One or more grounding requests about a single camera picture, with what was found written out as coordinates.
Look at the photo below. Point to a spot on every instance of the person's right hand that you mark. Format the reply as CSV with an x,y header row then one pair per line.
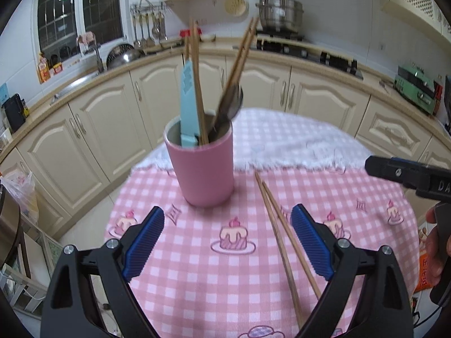
x,y
431,253

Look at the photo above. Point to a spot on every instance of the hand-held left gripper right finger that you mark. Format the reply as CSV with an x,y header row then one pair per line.
x,y
312,244

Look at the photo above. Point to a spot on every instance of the steel mixing bowl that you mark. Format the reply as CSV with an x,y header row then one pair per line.
x,y
123,58

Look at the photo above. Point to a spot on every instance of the red lidded container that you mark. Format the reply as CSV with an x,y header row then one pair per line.
x,y
185,32

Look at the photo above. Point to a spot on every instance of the dark metal spork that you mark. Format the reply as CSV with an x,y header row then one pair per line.
x,y
230,107

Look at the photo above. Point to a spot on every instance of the pink checkered tablecloth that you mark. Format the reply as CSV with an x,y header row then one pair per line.
x,y
197,281

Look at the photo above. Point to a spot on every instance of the white fringed cloth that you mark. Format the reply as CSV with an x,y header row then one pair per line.
x,y
299,141

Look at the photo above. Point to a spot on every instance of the pink rag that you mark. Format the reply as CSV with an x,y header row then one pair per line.
x,y
86,38

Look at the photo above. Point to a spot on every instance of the dark kitchen window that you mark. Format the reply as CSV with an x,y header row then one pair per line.
x,y
102,7

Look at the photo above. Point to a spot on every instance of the black gas stove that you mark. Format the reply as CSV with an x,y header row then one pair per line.
x,y
299,51

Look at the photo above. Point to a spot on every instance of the clear plastic bag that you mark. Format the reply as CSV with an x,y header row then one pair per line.
x,y
19,193

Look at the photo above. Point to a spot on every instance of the orange bag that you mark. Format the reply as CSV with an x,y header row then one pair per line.
x,y
424,278

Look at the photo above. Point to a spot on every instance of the light blue spatula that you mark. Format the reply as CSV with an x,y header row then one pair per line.
x,y
188,112

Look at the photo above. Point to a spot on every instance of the kitchen faucet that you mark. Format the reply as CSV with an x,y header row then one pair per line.
x,y
98,56

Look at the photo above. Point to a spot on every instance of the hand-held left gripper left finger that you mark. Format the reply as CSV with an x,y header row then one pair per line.
x,y
144,244

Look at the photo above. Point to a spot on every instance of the wall rack with ladles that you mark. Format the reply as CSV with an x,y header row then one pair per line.
x,y
148,24

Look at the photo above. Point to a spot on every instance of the pink cup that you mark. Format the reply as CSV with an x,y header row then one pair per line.
x,y
204,172

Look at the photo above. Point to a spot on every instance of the white rack with green panels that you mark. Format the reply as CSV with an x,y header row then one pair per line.
x,y
38,253

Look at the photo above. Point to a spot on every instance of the black countertop device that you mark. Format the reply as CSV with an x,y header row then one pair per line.
x,y
14,112

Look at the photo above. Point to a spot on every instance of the cream base kitchen cabinets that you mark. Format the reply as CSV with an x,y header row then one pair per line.
x,y
98,130

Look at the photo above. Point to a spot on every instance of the small red and white box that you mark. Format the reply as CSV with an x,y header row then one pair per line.
x,y
57,68

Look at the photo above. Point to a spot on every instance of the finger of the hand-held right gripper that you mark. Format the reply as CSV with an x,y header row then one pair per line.
x,y
398,172

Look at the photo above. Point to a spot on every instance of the steel kitchen sink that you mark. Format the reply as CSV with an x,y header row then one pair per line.
x,y
74,86

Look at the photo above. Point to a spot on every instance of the green countertop appliance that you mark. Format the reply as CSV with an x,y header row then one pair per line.
x,y
414,84

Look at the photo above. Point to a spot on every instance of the steel stock pot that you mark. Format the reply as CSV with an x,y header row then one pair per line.
x,y
280,12

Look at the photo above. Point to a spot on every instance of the orange packet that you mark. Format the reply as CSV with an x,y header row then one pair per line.
x,y
44,70

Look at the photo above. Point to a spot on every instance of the round woven wall trivet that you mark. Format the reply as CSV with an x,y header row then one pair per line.
x,y
236,4

